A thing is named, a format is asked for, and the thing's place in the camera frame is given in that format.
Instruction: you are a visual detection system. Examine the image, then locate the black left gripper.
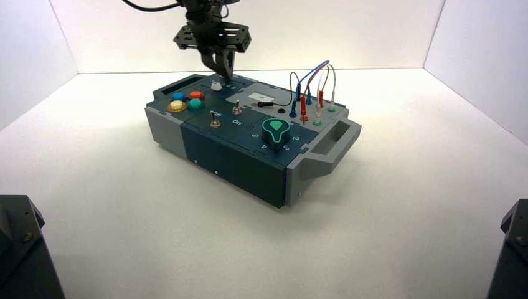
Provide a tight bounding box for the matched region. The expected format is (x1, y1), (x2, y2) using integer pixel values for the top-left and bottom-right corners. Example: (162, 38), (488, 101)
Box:
(172, 21), (253, 81)

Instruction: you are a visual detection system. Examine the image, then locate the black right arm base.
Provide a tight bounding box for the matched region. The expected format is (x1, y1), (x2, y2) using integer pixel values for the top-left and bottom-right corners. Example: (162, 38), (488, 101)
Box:
(486, 199), (528, 299)

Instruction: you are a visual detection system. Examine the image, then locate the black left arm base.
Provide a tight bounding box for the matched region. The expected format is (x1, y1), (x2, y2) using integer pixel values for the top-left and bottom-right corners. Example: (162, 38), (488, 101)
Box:
(0, 194), (66, 299)

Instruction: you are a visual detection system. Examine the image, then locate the white display screen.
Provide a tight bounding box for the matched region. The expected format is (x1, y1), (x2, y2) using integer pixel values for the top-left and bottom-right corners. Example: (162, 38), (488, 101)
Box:
(247, 92), (276, 103)

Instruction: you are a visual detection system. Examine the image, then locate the black and green rotary knob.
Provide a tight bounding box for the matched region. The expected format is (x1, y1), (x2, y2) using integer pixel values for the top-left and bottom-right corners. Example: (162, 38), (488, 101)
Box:
(262, 118), (291, 154)

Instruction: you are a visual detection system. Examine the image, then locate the gray and dark blue task box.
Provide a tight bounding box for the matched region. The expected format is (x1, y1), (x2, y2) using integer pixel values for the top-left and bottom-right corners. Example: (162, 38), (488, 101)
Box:
(144, 73), (362, 209)

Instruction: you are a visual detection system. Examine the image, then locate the black patch cable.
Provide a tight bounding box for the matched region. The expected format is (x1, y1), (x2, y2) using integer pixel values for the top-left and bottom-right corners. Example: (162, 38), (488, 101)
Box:
(252, 71), (301, 108)

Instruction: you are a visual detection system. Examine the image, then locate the blue patch cable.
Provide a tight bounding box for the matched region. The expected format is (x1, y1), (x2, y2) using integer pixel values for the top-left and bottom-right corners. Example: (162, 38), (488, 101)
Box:
(289, 60), (331, 119)

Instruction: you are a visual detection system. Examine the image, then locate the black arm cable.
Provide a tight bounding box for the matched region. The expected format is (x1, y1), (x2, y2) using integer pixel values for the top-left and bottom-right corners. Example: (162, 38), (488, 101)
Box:
(121, 0), (183, 12)

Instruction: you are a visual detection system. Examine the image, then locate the red patch cable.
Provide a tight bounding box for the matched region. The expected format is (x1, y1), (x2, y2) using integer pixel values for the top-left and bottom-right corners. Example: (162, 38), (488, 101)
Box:
(299, 65), (325, 124)

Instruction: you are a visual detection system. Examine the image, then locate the white patch cable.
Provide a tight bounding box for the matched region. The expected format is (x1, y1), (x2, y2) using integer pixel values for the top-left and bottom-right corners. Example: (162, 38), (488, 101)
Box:
(314, 64), (337, 120)

